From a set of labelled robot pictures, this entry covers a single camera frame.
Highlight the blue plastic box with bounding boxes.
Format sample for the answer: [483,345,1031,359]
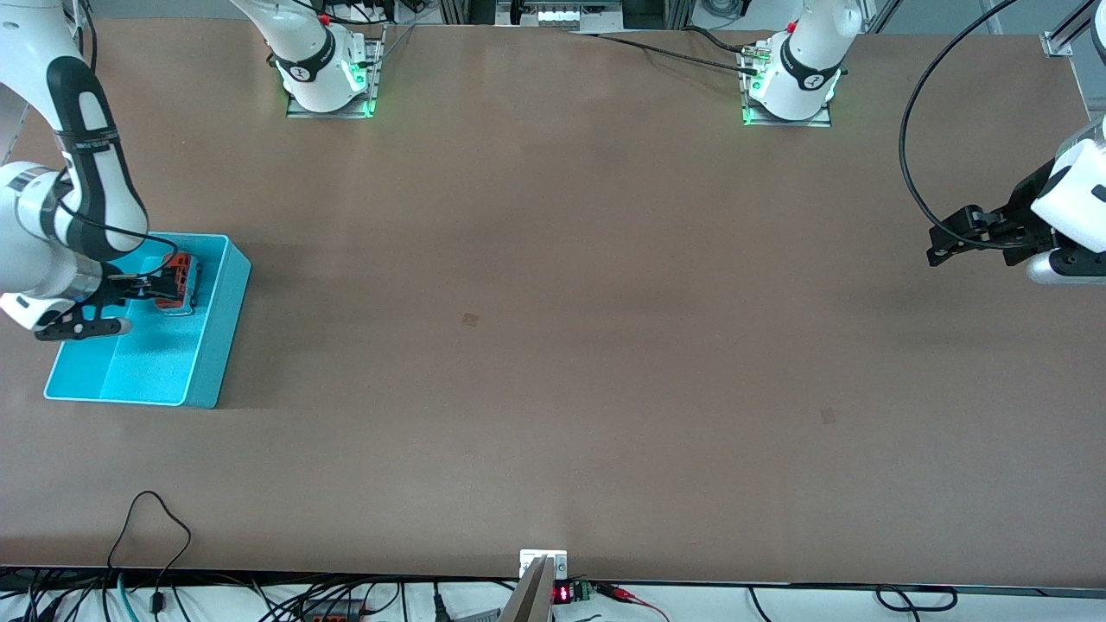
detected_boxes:
[43,233,253,409]

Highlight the red cable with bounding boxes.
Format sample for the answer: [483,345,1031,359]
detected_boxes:
[596,583,671,622]

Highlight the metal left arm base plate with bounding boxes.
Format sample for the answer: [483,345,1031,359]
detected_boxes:
[740,39,833,129]

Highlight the power strip with orange lights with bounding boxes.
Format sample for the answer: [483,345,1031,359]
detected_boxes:
[298,598,368,622]

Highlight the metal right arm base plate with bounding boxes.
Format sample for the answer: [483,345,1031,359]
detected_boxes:
[286,24,386,120]

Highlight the coiled black cable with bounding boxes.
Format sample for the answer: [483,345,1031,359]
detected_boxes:
[875,585,959,613]

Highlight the orange toy bus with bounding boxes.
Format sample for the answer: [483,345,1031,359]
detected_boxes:
[152,251,202,317]

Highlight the black cable on table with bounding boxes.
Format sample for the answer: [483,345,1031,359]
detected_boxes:
[566,26,766,77]

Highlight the white metal bracket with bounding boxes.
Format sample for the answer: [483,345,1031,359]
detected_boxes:
[519,549,569,581]

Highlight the aluminium profile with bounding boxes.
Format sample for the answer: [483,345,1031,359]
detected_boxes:
[1041,0,1094,59]

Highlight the white lit device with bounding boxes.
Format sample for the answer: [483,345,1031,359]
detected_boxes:
[536,3,625,27]

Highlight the grey mounting bar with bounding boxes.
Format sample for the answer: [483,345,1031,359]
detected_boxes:
[499,556,556,622]

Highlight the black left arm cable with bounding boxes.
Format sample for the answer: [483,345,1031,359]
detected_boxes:
[899,0,1051,251]

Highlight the thin black looped cable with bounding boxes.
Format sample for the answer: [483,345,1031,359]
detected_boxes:
[105,490,193,616]

